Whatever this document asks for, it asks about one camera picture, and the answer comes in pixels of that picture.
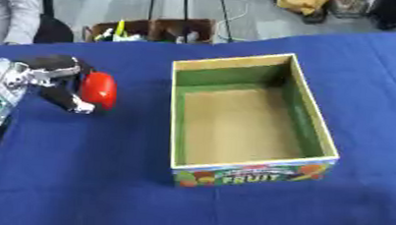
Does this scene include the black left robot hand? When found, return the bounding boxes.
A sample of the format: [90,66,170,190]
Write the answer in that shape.
[10,51,105,115]

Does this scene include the red toy apple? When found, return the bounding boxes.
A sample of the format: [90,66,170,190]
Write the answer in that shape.
[78,70,122,112]

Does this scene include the brown cardboard box with items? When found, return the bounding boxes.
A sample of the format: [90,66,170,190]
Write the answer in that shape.
[82,10,217,50]

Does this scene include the tan cardboard box green inside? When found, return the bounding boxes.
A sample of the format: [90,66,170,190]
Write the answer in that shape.
[164,45,348,197]

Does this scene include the black chair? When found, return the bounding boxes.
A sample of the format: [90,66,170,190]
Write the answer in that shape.
[24,0,78,47]

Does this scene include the black tripod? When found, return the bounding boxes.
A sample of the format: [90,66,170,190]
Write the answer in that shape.
[143,0,240,44]

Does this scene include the wire basket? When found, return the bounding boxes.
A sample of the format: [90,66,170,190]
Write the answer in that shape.
[326,0,377,21]

